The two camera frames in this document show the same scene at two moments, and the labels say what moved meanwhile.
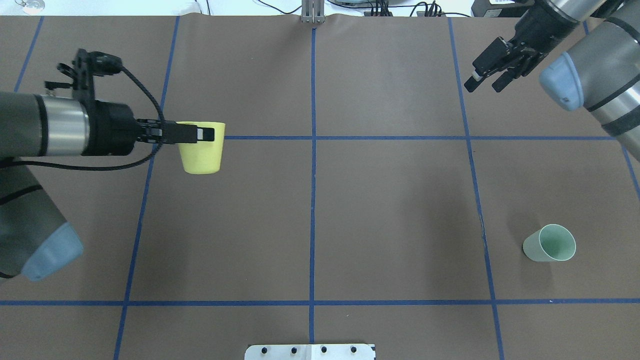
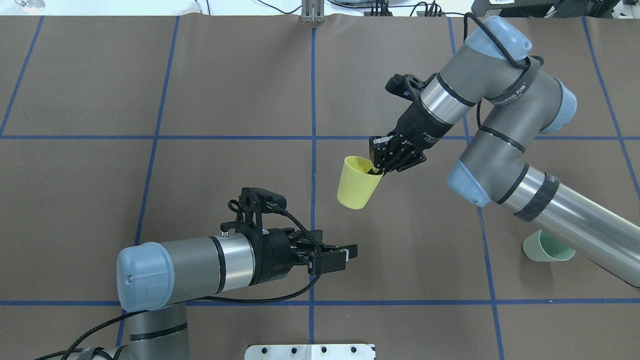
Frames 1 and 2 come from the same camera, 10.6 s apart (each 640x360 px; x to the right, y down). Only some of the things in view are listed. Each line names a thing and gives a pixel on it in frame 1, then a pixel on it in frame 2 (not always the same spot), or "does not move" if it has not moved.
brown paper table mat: (364, 195) does not move
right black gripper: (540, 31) → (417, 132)
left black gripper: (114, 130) → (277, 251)
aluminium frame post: (313, 11) does not move
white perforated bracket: (309, 352) does not move
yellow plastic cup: (204, 157) → (356, 185)
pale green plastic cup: (552, 243) does not move
